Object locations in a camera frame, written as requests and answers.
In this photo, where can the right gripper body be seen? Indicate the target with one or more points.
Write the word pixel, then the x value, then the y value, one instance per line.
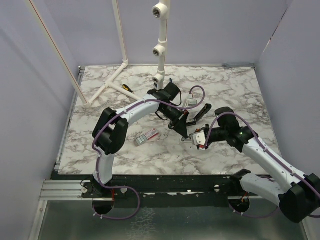
pixel 217 134

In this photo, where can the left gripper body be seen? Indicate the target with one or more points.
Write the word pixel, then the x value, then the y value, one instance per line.
pixel 180 116

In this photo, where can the black stapler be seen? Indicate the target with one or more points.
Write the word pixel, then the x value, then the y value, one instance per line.
pixel 188 119

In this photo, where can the red white staple box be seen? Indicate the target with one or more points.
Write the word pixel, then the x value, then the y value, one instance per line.
pixel 146 137

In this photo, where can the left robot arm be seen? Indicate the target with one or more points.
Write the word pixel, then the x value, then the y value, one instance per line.
pixel 112 127

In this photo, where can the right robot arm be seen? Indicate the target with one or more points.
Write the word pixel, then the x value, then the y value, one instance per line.
pixel 295 193

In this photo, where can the yellow black screwdriver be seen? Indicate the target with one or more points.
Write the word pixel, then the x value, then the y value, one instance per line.
pixel 127 88

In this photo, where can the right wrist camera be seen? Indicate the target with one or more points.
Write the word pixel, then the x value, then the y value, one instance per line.
pixel 198 139

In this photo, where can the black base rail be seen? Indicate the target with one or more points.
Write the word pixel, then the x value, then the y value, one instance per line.
pixel 162 191

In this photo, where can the white pvc pipe frame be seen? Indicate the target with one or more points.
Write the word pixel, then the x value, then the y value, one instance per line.
pixel 112 33

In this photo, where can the aluminium frame rail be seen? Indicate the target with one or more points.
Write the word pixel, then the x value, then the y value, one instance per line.
pixel 57 187

